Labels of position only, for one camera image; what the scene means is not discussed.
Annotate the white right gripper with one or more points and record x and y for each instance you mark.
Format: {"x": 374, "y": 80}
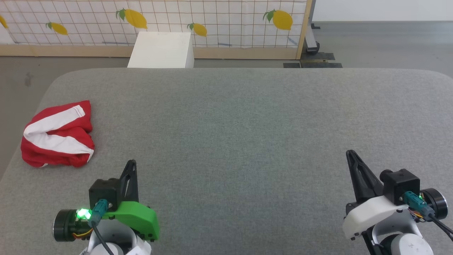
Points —
{"x": 371, "y": 214}

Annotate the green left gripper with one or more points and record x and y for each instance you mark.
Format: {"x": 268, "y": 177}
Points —
{"x": 136, "y": 216}

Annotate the red and white shorts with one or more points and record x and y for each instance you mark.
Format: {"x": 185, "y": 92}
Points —
{"x": 76, "y": 124}

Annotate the black floor mat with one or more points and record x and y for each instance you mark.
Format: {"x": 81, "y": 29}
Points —
{"x": 318, "y": 56}
{"x": 318, "y": 65}

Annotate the white box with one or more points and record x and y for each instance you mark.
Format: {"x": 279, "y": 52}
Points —
{"x": 161, "y": 49}

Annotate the grey stand leg with wheel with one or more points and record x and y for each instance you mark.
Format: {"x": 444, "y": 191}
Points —
{"x": 311, "y": 44}

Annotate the lemon print partition screen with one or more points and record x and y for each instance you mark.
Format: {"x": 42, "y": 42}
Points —
{"x": 247, "y": 53}

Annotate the lemon print cloth panel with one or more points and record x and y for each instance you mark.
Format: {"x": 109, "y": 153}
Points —
{"x": 226, "y": 24}

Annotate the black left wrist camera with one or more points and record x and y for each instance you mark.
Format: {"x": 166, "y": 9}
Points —
{"x": 103, "y": 193}

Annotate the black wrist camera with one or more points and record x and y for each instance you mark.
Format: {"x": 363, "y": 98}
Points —
{"x": 103, "y": 193}
{"x": 401, "y": 184}

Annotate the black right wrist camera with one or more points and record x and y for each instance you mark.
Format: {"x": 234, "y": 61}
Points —
{"x": 401, "y": 184}

